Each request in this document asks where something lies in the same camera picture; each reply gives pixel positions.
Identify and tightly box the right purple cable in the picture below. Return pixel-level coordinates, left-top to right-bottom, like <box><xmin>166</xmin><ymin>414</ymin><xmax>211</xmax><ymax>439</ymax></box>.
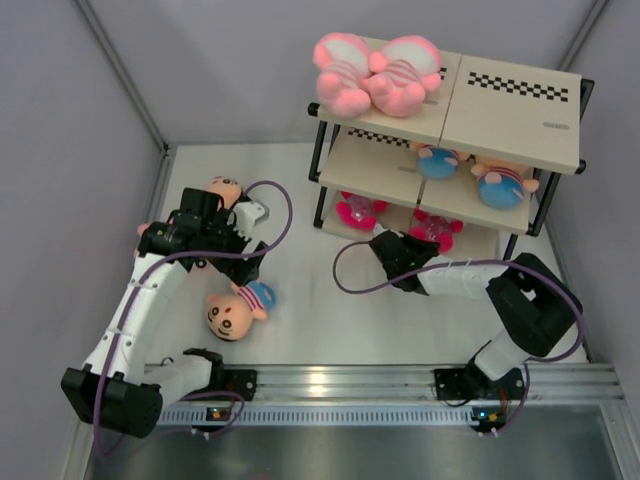
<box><xmin>332</xmin><ymin>239</ymin><xmax>586</xmax><ymax>436</ymax></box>

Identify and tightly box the pink plush toy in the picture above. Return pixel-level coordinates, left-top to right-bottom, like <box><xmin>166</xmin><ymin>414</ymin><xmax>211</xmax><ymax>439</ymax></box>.
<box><xmin>366</xmin><ymin>35</ymin><xmax>442</xmax><ymax>118</ymax></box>
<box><xmin>312</xmin><ymin>32</ymin><xmax>371</xmax><ymax>118</ymax></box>

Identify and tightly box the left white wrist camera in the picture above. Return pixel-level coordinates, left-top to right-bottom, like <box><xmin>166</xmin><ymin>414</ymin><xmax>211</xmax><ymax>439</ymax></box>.
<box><xmin>232</xmin><ymin>200</ymin><xmax>270</xmax><ymax>238</ymax></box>

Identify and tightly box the right pink plush toy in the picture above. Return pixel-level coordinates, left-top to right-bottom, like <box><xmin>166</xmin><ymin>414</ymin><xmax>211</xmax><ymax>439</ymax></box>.
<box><xmin>366</xmin><ymin>35</ymin><xmax>442</xmax><ymax>118</ymax></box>

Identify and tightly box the magenta glasses doll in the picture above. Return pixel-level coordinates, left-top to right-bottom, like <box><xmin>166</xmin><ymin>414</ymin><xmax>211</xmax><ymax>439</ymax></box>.
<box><xmin>408</xmin><ymin>209</ymin><xmax>464</xmax><ymax>254</ymax></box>
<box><xmin>335</xmin><ymin>191</ymin><xmax>388</xmax><ymax>232</ymax></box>

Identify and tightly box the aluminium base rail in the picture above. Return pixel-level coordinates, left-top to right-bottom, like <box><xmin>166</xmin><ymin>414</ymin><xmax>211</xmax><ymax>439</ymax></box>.
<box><xmin>158</xmin><ymin>363</ymin><xmax>624</xmax><ymax>428</ymax></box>

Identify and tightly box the orange-faced blue doll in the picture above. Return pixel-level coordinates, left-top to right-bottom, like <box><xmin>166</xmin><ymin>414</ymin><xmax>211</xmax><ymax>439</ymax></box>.
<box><xmin>205</xmin><ymin>280</ymin><xmax>277</xmax><ymax>342</ymax></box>

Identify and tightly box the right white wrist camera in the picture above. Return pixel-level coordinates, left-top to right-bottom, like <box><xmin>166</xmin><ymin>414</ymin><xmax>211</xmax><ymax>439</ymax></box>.
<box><xmin>372</xmin><ymin>223</ymin><xmax>387</xmax><ymax>237</ymax></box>

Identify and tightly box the left pink plush toy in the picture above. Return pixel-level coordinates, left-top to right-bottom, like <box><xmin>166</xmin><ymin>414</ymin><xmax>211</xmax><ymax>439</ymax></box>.
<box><xmin>312</xmin><ymin>32</ymin><xmax>371</xmax><ymax>118</ymax></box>

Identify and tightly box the purple cable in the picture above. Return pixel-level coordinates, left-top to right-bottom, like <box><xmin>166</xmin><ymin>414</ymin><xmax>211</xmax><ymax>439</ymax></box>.
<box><xmin>332</xmin><ymin>239</ymin><xmax>586</xmax><ymax>436</ymax></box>
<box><xmin>93</xmin><ymin>179</ymin><xmax>293</xmax><ymax>461</ymax></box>

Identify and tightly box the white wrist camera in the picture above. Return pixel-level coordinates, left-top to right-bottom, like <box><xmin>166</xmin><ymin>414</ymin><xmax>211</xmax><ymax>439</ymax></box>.
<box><xmin>232</xmin><ymin>200</ymin><xmax>270</xmax><ymax>238</ymax></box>
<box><xmin>372</xmin><ymin>223</ymin><xmax>387</xmax><ymax>237</ymax></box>

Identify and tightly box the blue striped doll right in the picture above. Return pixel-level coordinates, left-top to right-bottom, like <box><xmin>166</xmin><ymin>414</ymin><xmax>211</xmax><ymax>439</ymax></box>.
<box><xmin>471</xmin><ymin>156</ymin><xmax>539</xmax><ymax>210</ymax></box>

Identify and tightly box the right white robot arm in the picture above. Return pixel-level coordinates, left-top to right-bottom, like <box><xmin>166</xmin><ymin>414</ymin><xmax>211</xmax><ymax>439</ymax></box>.
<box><xmin>368</xmin><ymin>225</ymin><xmax>583</xmax><ymax>399</ymax></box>

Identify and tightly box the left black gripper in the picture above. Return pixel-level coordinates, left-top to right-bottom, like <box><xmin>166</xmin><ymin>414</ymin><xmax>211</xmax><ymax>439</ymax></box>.
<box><xmin>200</xmin><ymin>208</ymin><xmax>267</xmax><ymax>286</ymax></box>

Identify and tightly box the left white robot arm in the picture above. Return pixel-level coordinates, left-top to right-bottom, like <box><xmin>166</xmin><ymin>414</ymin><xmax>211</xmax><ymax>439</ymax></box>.
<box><xmin>61</xmin><ymin>188</ymin><xmax>269</xmax><ymax>438</ymax></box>

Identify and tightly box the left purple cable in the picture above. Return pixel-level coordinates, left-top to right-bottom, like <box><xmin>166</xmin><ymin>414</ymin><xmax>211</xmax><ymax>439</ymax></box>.
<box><xmin>93</xmin><ymin>179</ymin><xmax>293</xmax><ymax>461</ymax></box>

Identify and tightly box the blue doll on middle shelf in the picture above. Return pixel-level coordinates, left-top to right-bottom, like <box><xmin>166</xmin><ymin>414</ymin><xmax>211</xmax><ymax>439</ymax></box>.
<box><xmin>410</xmin><ymin>142</ymin><xmax>471</xmax><ymax>179</ymax></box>

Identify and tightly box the beige three-tier shelf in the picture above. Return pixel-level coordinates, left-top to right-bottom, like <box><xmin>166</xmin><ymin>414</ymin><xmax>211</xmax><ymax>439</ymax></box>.
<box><xmin>308</xmin><ymin>33</ymin><xmax>594</xmax><ymax>258</ymax></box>

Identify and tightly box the pink plush behind arm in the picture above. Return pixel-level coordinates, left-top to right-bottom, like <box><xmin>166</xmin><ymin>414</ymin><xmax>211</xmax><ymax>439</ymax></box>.
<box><xmin>137</xmin><ymin>223</ymin><xmax>149</xmax><ymax>236</ymax></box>

